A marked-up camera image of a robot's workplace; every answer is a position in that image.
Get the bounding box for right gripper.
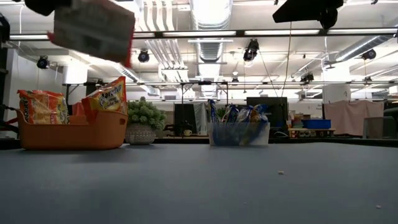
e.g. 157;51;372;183
272;0;345;30

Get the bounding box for red beef ramen pack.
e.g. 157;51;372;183
47;0;136;68

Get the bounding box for orange chicken ramen pack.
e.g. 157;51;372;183
81;76;128;124
17;89;70;126

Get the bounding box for white square column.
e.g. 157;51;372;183
322;84;351;104

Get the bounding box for black background monitor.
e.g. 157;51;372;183
246;96;289;139

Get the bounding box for red chair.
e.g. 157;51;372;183
72;102;86;116

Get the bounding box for stacked coloured bowls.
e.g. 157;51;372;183
292;114;304;129

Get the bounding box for blue storage bin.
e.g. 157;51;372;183
302;119;332;130

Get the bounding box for beige cloth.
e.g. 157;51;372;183
323;100;385;137

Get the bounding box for wooden shelf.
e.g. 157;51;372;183
288;127;336;139

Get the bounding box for orange plastic bin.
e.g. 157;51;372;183
15;109;128;151

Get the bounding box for grey hanging cloth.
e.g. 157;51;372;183
193;102;208;136

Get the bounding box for green potted plant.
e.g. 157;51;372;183
125;96;168;146

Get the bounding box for clear plastic container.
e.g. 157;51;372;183
207;121;271;147

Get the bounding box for black overhead camera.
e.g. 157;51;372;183
243;39;260;62

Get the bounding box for slanted silver ceiling duct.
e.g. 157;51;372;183
334;34;396;62

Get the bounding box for ribbed silver ceiling duct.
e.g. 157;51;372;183
189;0;233;63

